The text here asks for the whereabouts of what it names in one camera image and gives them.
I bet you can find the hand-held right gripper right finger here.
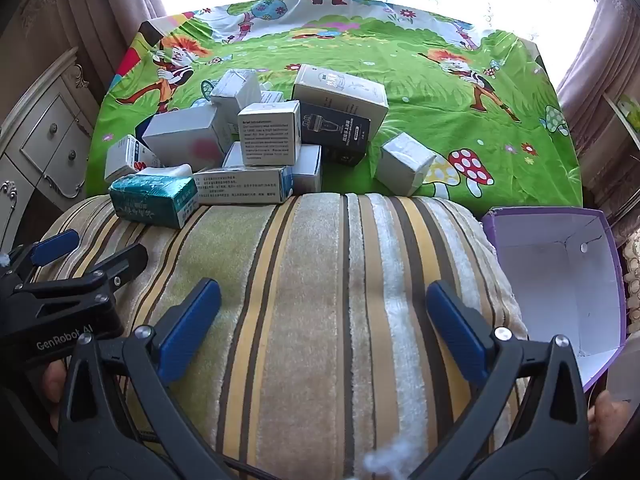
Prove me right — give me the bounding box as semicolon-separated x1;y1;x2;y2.
425;280;591;480

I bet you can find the pink curtain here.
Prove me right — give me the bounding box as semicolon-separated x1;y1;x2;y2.
555;0;640;126
20;0;168;106

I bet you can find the grey white box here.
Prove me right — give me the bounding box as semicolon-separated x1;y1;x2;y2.
374;132;437;197

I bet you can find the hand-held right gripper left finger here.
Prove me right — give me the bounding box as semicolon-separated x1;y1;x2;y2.
57;277;236;480

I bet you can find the person's left hand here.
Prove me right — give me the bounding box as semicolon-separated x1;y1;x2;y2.
41;360;69;405

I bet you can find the plain white box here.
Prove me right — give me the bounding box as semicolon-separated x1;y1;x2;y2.
291;144;323;195

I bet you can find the person's leg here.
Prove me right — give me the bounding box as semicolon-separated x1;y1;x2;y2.
587;391;633;461

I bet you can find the white box with black text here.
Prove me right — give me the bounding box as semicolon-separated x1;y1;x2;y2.
237;101;302;167

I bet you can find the teal medicine box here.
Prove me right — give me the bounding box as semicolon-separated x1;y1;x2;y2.
108;175;200;230

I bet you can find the green cartoon printed blanket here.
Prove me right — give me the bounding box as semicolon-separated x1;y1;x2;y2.
85;0;583;208

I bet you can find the white cotton fluff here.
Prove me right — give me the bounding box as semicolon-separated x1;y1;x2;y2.
362;442;416;478

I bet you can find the long white blue box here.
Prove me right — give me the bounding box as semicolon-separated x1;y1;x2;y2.
192;165;295;206

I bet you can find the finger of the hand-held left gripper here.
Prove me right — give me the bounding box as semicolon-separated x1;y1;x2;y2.
15;244;149;311
4;229;81;277

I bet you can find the purple cardboard box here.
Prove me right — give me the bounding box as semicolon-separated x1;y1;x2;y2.
481;206;627;393

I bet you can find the cream carved dresser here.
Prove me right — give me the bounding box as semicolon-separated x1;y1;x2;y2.
0;47;101;256

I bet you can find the striped tasselled cushion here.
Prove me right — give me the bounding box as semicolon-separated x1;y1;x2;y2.
32;192;531;480

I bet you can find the white box with pink blotch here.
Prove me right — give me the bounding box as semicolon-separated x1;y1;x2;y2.
142;104;236;171

